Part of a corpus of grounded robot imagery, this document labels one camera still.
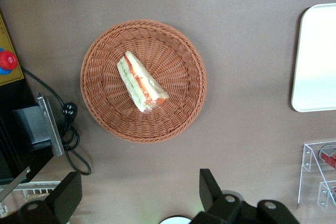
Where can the grey metal bracket plate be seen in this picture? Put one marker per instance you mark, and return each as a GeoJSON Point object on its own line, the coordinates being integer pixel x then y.
{"type": "Point", "coordinates": [51, 124]}

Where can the yellow control panel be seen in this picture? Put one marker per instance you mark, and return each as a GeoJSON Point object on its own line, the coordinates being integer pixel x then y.
{"type": "Point", "coordinates": [8, 37]}

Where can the black appliance housing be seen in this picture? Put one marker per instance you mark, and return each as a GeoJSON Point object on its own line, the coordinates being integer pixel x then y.
{"type": "Point", "coordinates": [15, 129]}

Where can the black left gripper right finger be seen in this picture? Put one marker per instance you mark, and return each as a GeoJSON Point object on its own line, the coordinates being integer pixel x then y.
{"type": "Point", "coordinates": [212, 197]}

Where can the grey metal bar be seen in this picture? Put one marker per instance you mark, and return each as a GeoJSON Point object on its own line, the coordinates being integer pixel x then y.
{"type": "Point", "coordinates": [15, 183]}

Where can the triangle sandwich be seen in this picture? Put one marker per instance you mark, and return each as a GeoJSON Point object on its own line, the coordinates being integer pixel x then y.
{"type": "Point", "coordinates": [139, 82]}

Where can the beige plastic serving tray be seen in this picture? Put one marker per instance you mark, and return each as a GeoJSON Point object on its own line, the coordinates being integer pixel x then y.
{"type": "Point", "coordinates": [317, 61]}

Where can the red emergency stop button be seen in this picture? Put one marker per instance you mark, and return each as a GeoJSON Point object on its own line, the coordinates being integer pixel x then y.
{"type": "Point", "coordinates": [7, 60]}

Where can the brown round wicker basket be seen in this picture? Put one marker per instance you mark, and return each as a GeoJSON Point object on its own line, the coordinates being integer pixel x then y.
{"type": "Point", "coordinates": [178, 77]}

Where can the clear acrylic bottle rack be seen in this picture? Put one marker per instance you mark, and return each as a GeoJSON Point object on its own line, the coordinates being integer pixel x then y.
{"type": "Point", "coordinates": [309, 161]}

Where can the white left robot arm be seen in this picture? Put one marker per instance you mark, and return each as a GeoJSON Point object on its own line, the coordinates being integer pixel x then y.
{"type": "Point", "coordinates": [175, 221]}

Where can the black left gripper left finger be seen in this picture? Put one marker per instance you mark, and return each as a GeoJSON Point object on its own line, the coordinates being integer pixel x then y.
{"type": "Point", "coordinates": [65, 197]}

